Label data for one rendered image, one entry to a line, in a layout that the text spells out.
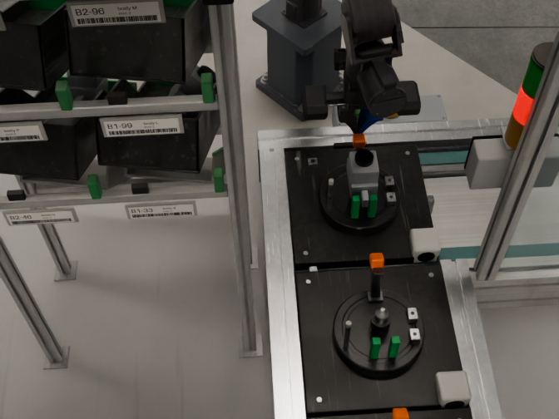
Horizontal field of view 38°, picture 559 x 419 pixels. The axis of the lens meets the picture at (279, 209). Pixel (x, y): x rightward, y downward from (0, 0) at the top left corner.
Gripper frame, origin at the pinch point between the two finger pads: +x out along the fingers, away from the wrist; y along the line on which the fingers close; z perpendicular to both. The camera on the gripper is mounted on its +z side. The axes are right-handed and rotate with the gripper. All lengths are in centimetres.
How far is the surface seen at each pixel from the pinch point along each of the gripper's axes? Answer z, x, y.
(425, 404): -44.9, 11.8, -5.7
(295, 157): 2.5, 12.3, 10.1
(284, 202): -6.4, 13.4, 12.7
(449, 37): 132, 111, -57
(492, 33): 133, 111, -73
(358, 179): -10.2, 2.6, 1.0
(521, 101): -19.8, -25.4, -16.7
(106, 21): -29, -50, 30
